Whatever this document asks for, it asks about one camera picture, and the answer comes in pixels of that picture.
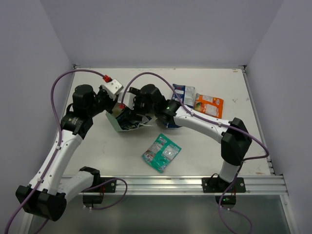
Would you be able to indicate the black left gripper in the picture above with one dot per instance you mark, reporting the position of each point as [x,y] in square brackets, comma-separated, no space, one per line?
[106,100]

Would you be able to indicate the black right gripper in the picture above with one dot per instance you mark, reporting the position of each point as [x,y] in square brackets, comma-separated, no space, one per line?
[137,97]

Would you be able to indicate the green paper gift bag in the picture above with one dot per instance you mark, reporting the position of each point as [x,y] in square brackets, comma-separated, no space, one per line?
[112,119]

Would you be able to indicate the dark blue snack packet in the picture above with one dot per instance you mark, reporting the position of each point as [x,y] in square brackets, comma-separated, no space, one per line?
[129,120]

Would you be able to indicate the blue white snack packet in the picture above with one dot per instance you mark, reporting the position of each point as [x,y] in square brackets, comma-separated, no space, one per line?
[186,94]
[166,124]

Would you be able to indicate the green snack packet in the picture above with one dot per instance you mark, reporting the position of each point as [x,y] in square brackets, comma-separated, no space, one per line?
[160,154]

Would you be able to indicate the orange snack packet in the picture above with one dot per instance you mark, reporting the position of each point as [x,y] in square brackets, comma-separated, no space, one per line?
[208,105]

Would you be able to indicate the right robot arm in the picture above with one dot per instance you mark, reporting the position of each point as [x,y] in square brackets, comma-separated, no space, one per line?
[231,135]

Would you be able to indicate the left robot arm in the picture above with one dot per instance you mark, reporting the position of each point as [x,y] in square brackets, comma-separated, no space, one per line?
[44,196]

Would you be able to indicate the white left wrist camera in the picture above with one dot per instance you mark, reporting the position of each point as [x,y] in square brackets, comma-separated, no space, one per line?
[112,85]

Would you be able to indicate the black left base bracket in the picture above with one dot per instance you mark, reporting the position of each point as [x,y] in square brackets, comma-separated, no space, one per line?
[109,187]

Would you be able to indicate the black base bracket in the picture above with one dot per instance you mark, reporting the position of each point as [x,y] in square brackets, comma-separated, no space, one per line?
[217,185]
[109,187]

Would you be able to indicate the black right base bracket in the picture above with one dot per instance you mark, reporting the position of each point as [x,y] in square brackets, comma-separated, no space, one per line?
[217,185]

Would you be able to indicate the aluminium mounting rail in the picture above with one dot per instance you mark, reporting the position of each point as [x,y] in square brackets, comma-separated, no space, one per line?
[192,185]

